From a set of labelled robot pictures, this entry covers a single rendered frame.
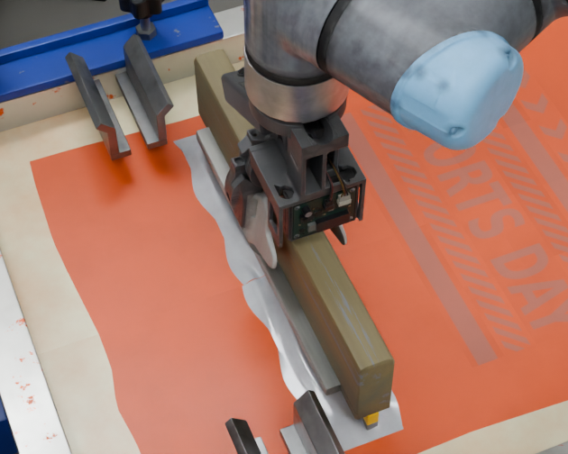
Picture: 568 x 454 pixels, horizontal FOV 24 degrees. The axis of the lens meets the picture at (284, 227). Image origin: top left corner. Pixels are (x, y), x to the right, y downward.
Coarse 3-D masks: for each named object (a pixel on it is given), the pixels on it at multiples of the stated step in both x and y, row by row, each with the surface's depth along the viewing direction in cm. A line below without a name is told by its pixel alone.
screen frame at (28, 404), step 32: (224, 32) 128; (160, 64) 126; (192, 64) 128; (32, 96) 123; (64, 96) 125; (0, 128) 124; (0, 256) 111; (0, 288) 109; (0, 320) 107; (0, 352) 105; (32, 352) 105; (0, 384) 104; (32, 384) 104; (32, 416) 102; (32, 448) 100; (64, 448) 100
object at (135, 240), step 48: (528, 48) 132; (96, 144) 124; (144, 144) 124; (48, 192) 120; (96, 192) 120; (144, 192) 120; (192, 192) 120; (96, 240) 117; (144, 240) 117; (192, 240) 117; (336, 240) 117; (96, 288) 114; (144, 288) 114; (192, 288) 114
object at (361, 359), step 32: (224, 64) 116; (224, 128) 114; (288, 256) 107; (320, 256) 103; (320, 288) 102; (352, 288) 102; (320, 320) 103; (352, 320) 100; (352, 352) 98; (384, 352) 98; (352, 384) 100; (384, 384) 100
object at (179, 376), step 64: (384, 256) 116; (192, 320) 112; (256, 320) 112; (384, 320) 112; (128, 384) 108; (192, 384) 108; (256, 384) 108; (448, 384) 108; (512, 384) 108; (192, 448) 104; (384, 448) 104
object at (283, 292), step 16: (208, 128) 120; (208, 144) 119; (208, 160) 119; (224, 160) 118; (224, 176) 117; (224, 192) 116; (256, 256) 112; (272, 272) 110; (272, 288) 110; (288, 288) 109; (288, 304) 108; (288, 320) 108; (304, 320) 108; (304, 336) 107; (304, 352) 107; (320, 352) 106; (320, 368) 105; (320, 384) 105; (336, 384) 104
